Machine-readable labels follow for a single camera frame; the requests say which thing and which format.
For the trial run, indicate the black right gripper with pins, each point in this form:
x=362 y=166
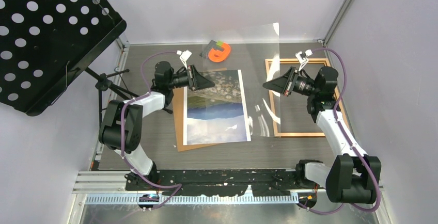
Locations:
x=281 y=85

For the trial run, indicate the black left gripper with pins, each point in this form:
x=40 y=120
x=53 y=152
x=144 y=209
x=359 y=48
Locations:
x=196 y=81

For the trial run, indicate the wooden picture frame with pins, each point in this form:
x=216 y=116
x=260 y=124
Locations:
x=301 y=125

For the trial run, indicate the transparent acrylic sheet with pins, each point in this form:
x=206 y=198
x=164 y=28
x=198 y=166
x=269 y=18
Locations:
x=255 y=53

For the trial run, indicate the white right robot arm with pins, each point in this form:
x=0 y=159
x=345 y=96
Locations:
x=354 y=175

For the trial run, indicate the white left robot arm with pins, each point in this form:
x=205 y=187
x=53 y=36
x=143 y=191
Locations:
x=121 y=128

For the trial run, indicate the landscape photo print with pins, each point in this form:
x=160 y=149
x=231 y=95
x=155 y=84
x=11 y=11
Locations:
x=216 y=114

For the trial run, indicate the brown cardboard backing board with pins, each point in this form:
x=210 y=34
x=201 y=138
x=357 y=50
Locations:
x=178 y=105

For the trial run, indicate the grey lego baseplate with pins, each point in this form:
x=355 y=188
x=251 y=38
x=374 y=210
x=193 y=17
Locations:
x=206 y=49

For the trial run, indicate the black perforated music stand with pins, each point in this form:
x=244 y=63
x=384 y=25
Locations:
x=46 y=45

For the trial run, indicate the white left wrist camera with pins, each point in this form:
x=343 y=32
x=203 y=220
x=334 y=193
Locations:
x=184 y=56

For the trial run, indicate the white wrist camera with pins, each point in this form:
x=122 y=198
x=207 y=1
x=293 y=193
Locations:
x=184 y=56
x=303 y=58

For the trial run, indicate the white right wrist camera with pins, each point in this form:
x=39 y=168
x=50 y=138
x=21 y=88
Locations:
x=303 y=58

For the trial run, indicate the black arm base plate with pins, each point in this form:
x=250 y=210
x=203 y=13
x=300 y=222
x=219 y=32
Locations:
x=221 y=182

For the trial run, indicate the aluminium rail with ruler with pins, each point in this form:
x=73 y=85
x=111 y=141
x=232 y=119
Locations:
x=108 y=187

